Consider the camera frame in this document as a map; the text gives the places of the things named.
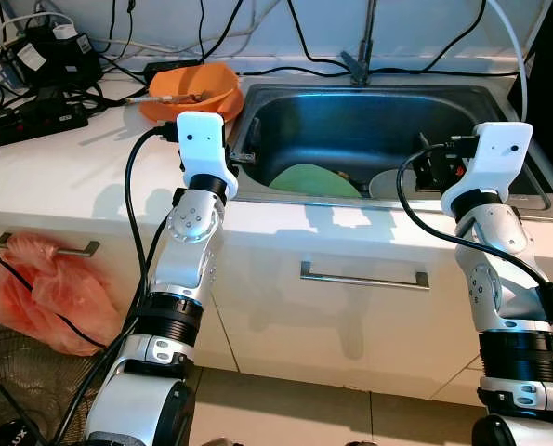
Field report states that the white plate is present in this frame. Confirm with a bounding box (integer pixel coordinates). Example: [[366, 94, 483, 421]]
[[367, 169, 426, 201]]

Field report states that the stainless steel sink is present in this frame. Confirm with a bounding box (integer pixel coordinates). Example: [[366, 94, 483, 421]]
[[222, 76, 553, 224]]

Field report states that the long metal drawer handle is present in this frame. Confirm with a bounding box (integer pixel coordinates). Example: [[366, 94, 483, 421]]
[[300, 261, 431, 291]]

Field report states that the orange plastic plate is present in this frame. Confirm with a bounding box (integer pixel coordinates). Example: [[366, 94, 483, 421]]
[[138, 88, 244, 125]]

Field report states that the black appliance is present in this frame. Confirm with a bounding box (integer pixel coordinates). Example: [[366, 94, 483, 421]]
[[510, 0, 553, 187]]

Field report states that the red plastic bag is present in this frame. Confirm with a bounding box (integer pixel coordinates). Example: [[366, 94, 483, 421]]
[[0, 232, 124, 357]]

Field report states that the metal handle with bag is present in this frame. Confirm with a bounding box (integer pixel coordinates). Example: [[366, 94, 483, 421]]
[[0, 232, 100, 257]]

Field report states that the black power strip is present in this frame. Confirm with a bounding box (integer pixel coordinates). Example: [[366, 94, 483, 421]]
[[0, 98, 89, 151]]

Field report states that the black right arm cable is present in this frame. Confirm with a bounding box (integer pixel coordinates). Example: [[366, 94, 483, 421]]
[[395, 139, 553, 349]]

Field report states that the white hose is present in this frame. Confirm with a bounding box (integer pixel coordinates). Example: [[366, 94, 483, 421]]
[[485, 0, 530, 122]]

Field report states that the white kitchen cabinet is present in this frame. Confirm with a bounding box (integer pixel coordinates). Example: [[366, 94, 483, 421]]
[[0, 200, 553, 402]]

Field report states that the metal faucet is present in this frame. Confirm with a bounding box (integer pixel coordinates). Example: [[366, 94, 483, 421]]
[[339, 0, 381, 86]]

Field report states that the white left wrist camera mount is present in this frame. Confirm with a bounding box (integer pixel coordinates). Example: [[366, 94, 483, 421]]
[[176, 111, 240, 201]]

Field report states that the black power adapter brick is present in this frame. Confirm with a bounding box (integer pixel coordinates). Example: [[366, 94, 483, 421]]
[[144, 59, 203, 80]]

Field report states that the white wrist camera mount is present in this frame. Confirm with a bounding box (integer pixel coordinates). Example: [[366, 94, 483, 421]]
[[176, 111, 240, 201], [441, 123, 533, 216]]

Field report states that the black charger with white label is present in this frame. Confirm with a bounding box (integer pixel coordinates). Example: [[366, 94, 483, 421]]
[[2, 23, 103, 91]]

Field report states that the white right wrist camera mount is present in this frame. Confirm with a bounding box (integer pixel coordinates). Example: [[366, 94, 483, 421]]
[[441, 123, 533, 216]]

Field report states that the green plate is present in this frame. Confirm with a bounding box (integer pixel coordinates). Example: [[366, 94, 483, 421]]
[[269, 162, 362, 198]]

